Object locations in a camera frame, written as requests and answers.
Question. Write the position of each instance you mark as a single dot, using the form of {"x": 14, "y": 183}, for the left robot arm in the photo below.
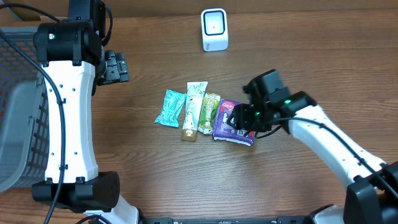
{"x": 72, "y": 55}

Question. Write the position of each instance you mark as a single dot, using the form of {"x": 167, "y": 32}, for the green yellow snack pouch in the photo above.
{"x": 208, "y": 111}

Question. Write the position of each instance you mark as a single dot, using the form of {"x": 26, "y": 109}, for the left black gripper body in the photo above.
{"x": 116, "y": 68}

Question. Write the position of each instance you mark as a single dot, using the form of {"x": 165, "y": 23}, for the teal wet wipes pack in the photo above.
{"x": 171, "y": 109}

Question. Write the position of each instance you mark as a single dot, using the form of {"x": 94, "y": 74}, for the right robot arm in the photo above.
{"x": 370, "y": 182}

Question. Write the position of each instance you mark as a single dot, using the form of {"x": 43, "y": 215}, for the grey plastic mesh basket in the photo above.
{"x": 24, "y": 121}

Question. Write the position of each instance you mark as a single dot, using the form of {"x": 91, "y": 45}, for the white cream tube gold cap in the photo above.
{"x": 195, "y": 95}

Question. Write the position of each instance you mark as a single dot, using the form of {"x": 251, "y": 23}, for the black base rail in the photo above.
{"x": 278, "y": 220}

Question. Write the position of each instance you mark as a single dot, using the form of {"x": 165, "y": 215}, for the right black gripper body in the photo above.
{"x": 245, "y": 116}

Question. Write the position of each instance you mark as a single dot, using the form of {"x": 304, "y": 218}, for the purple sanitary pad pack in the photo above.
{"x": 223, "y": 131}

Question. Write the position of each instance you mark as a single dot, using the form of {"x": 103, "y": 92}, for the white barcode scanner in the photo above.
{"x": 214, "y": 30}

